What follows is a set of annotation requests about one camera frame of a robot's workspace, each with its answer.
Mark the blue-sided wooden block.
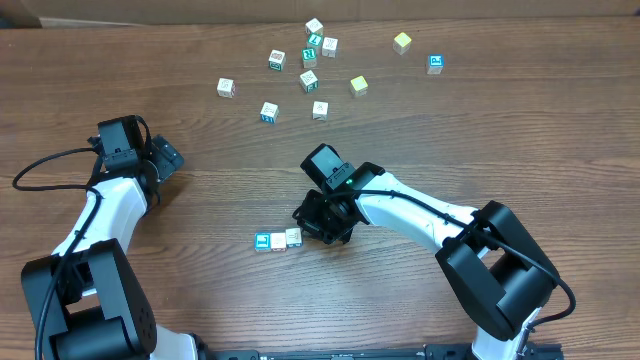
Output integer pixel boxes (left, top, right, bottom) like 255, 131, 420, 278
285, 228, 303, 248

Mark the red picture wooden block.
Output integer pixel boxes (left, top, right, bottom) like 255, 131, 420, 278
270, 233, 287, 252

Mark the red-edged wooden block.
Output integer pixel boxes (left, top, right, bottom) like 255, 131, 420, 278
254, 233, 271, 252

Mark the yellow block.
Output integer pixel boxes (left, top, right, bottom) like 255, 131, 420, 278
393, 32, 412, 55
350, 75, 368, 97

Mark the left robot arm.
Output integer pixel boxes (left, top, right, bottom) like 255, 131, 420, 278
21, 135, 212, 360

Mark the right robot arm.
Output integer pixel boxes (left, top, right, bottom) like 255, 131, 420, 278
293, 159, 559, 359

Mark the red S wooden block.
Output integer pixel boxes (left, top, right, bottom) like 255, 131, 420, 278
217, 78, 236, 98

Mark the plain A wooden block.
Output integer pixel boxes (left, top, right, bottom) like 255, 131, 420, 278
312, 101, 329, 121

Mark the blue-edged wooden block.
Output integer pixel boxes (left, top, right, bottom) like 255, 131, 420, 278
260, 102, 279, 124

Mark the green-edged wooden block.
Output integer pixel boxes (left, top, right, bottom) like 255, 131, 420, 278
300, 70, 319, 93

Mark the green B wooden block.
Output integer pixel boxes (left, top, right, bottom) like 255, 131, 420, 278
268, 49, 286, 71

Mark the green R wooden block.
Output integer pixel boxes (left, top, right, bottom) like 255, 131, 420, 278
301, 48, 317, 69

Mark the white X wooden block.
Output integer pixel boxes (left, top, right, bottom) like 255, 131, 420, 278
321, 37, 338, 58

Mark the green L wooden block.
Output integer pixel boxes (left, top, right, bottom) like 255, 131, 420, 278
306, 33, 323, 52

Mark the blue P wooden block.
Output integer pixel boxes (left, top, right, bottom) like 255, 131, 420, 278
426, 54, 445, 75

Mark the top white wooden block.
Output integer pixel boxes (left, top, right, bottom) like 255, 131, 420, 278
305, 18, 324, 35

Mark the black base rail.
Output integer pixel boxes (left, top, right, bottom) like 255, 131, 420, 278
209, 342, 565, 360

